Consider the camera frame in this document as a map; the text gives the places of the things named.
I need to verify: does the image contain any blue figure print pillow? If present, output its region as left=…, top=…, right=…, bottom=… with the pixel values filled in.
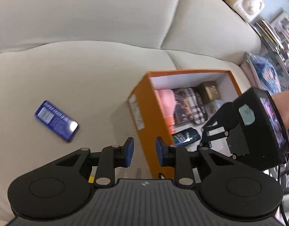
left=246, top=52, right=289, bottom=96

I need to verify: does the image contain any orange cardboard box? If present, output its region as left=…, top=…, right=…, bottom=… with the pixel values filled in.
left=128, top=69, right=243, bottom=179

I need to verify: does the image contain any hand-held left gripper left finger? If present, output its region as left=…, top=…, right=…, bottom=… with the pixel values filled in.
left=56, top=137, right=135, bottom=185

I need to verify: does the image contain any silver card box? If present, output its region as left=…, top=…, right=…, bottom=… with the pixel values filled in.
left=206, top=99, right=228, bottom=121

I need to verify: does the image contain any figure print small box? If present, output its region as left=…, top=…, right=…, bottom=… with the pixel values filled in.
left=174, top=88, right=196, bottom=124

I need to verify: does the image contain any black cable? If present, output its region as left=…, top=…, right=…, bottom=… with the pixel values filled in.
left=277, top=165, right=289, bottom=226

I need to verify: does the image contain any cream bear suitcase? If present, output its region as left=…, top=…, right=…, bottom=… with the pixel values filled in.
left=219, top=0, right=265, bottom=23

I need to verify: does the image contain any beige fabric sofa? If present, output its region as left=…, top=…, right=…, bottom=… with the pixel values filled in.
left=0, top=0, right=289, bottom=226

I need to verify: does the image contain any dark green bottle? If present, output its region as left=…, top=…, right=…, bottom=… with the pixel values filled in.
left=172, top=127, right=201, bottom=147

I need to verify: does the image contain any blue tin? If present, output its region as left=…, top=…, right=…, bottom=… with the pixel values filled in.
left=35, top=100, right=79, bottom=143

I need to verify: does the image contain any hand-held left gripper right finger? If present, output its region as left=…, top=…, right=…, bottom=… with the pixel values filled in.
left=155, top=137, right=232, bottom=185

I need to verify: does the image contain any person's right forearm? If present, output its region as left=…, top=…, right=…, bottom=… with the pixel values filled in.
left=273, top=75, right=289, bottom=130

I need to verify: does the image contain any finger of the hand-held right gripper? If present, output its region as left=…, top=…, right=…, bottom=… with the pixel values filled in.
left=200, top=130, right=230, bottom=148
left=202, top=101, right=240, bottom=133

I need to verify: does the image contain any plaid wallet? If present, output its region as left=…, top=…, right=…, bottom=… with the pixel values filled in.
left=192, top=88, right=209, bottom=126

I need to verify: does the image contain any stack of books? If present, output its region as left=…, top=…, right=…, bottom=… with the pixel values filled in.
left=251, top=20, right=285, bottom=52

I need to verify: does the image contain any brown small box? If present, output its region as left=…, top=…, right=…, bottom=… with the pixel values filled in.
left=197, top=81, right=222, bottom=103

